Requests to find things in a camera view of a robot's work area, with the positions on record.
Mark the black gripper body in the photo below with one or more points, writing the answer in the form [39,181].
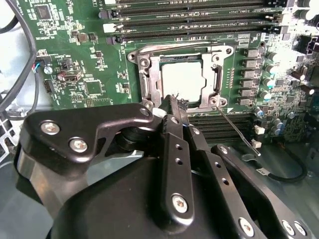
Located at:
[112,211]

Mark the silver green CPU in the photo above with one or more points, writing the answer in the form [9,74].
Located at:
[184,77]

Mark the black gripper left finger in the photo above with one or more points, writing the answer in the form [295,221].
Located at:
[37,149]

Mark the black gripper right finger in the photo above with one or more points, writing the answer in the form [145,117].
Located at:
[216,169]

